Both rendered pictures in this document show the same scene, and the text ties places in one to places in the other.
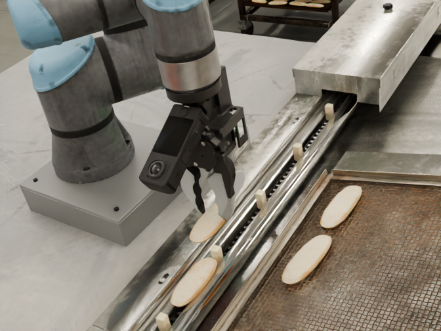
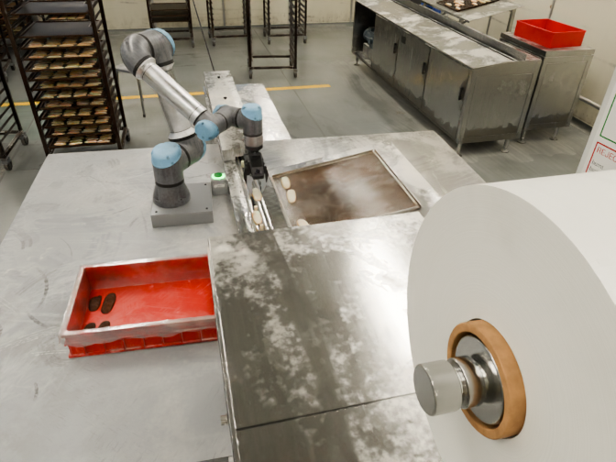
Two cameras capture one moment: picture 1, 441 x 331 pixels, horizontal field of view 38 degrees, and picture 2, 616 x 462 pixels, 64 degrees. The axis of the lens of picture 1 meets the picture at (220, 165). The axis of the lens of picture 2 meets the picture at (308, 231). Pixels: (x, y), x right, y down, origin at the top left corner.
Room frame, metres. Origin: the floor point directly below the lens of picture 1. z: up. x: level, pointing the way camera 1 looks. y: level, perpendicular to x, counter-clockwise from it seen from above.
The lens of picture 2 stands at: (-0.52, 1.28, 1.95)
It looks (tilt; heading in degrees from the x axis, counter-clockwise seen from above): 35 degrees down; 307
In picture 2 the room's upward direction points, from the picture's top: 2 degrees clockwise
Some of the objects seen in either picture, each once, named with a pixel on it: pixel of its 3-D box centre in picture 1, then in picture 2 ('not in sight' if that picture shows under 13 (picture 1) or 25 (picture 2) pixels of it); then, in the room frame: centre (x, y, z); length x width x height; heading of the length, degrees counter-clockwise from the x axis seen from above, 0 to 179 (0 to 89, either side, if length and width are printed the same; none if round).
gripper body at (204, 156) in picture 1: (203, 118); (254, 157); (0.72, 0.01, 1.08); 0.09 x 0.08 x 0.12; 142
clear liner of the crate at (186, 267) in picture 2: not in sight; (152, 300); (0.56, 0.66, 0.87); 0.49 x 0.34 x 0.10; 49
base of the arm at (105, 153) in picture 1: (87, 136); (170, 188); (1.00, 0.22, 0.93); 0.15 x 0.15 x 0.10
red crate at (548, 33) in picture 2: not in sight; (548, 32); (0.64, -3.79, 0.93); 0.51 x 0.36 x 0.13; 146
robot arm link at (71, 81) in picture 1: (73, 78); (168, 161); (1.00, 0.22, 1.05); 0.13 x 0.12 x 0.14; 104
